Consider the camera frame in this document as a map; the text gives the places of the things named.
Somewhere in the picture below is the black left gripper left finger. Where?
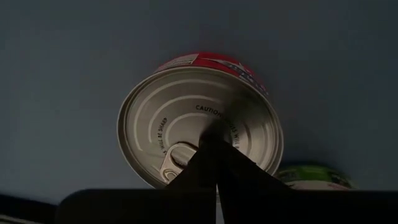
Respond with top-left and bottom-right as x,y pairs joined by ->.
54,133 -> 218,224

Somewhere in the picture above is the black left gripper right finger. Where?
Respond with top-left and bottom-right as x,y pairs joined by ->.
216,133 -> 398,224

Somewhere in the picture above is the red label seafood can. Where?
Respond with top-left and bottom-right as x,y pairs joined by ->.
116,51 -> 284,190

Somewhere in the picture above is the green label tuna can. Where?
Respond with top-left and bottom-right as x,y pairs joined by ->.
275,163 -> 358,191

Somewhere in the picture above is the blue table mat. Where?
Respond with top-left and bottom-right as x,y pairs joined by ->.
0,0 -> 398,215

